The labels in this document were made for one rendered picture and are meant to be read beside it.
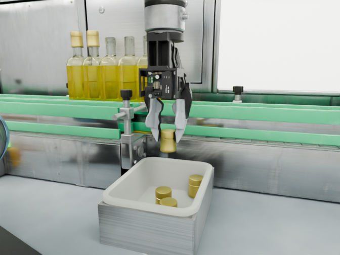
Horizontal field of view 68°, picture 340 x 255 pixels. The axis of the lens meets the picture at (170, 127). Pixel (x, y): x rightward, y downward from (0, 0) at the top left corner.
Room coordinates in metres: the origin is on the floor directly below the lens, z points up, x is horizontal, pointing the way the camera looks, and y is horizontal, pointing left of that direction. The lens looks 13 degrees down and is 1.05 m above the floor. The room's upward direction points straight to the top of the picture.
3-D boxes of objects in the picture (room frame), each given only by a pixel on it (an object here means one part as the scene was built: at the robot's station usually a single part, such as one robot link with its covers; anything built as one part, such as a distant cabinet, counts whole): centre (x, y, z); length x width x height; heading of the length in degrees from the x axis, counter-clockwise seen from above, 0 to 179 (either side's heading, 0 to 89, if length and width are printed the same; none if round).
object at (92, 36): (0.77, 0.22, 1.14); 0.04 x 0.04 x 0.04
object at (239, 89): (0.73, -0.20, 0.94); 0.07 x 0.04 x 0.13; 163
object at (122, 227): (0.50, 0.00, 0.79); 0.27 x 0.17 x 0.08; 163
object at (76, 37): (0.79, 0.28, 1.14); 0.04 x 0.04 x 0.04
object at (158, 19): (0.50, 0.01, 1.14); 0.08 x 0.08 x 0.05
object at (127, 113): (0.60, 0.09, 0.95); 0.17 x 0.03 x 0.12; 163
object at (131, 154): (0.62, 0.09, 0.85); 0.09 x 0.04 x 0.07; 163
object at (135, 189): (0.47, 0.01, 0.80); 0.22 x 0.17 x 0.09; 163
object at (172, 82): (0.49, 0.01, 1.06); 0.09 x 0.08 x 0.12; 165
